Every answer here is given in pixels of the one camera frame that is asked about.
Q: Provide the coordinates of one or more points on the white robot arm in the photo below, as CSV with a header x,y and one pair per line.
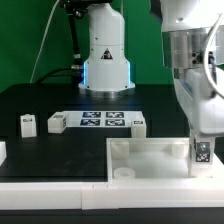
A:
x,y
193,48

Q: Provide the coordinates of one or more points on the white front fence rail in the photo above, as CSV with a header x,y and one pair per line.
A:
x,y
116,195

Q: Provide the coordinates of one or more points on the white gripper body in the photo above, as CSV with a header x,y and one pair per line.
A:
x,y
204,112

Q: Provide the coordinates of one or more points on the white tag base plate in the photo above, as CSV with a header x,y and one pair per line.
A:
x,y
104,119

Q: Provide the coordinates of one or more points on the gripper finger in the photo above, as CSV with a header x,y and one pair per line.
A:
x,y
192,138

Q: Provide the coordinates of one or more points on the white square tabletop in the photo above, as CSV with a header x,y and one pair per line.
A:
x,y
147,158

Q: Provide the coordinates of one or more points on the white left fence piece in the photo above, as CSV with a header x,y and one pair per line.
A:
x,y
3,154

